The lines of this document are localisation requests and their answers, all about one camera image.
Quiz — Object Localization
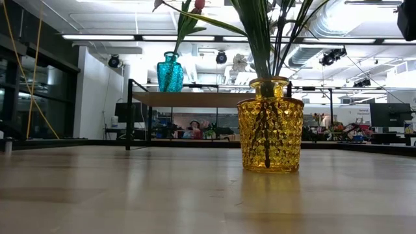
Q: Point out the teal glass vase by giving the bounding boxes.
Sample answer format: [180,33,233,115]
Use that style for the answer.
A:
[156,51,185,93]

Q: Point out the white artificial flower bunch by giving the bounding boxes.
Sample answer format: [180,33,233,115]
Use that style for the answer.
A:
[152,0,250,73]

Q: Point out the pink artificial tulip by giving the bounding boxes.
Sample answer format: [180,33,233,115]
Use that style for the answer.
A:
[174,0,207,55]

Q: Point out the wooden shelf black metal legs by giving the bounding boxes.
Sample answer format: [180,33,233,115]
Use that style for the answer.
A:
[125,78,293,151]

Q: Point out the person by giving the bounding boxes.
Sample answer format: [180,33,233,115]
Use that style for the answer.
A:
[182,119,203,140]

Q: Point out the yellow glass vase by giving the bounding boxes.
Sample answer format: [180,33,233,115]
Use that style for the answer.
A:
[237,75,305,174]

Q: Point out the long ceiling strip light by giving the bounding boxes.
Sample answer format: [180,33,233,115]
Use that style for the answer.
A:
[302,38,377,44]
[142,34,216,42]
[61,34,136,41]

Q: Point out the black computer monitor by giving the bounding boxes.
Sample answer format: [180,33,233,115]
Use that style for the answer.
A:
[369,102,413,128]
[114,102,149,124]

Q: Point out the silver ceiling air duct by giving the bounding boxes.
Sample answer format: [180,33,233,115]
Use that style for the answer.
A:
[287,0,354,68]

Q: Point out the yellow hanging cable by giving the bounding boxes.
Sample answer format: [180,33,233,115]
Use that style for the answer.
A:
[1,0,60,140]
[26,11,44,140]

